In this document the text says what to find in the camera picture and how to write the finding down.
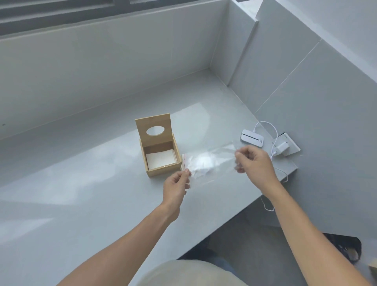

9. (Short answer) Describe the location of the person's left hand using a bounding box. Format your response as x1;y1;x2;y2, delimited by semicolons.
162;169;192;214

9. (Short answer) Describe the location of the person's right hand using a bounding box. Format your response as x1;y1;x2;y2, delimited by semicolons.
234;145;280;195

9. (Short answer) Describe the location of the clear plastic zip bag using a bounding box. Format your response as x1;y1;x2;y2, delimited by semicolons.
180;142;240;190

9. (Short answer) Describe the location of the person's right forearm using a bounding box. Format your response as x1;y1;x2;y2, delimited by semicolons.
261;183;373;286

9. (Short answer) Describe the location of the person's left forearm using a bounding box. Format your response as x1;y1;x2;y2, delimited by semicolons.
57;203;182;286

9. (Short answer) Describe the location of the white power bank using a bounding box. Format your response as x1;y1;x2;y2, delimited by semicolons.
241;129;264;147

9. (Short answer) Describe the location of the wooden tissue box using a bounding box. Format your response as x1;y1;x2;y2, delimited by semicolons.
135;113;183;178

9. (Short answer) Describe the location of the white charger plug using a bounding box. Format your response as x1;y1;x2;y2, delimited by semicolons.
272;141;291;157

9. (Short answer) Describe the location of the person's beige shirt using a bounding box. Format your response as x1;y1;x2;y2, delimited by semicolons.
135;259;248;286

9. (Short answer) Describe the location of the black shoe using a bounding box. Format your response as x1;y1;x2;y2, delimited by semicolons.
322;233;362;264

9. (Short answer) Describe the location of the white charging cable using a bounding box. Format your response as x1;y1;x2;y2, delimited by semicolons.
253;121;289;212

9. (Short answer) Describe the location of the white wall socket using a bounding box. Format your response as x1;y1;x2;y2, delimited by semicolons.
272;132;301;157

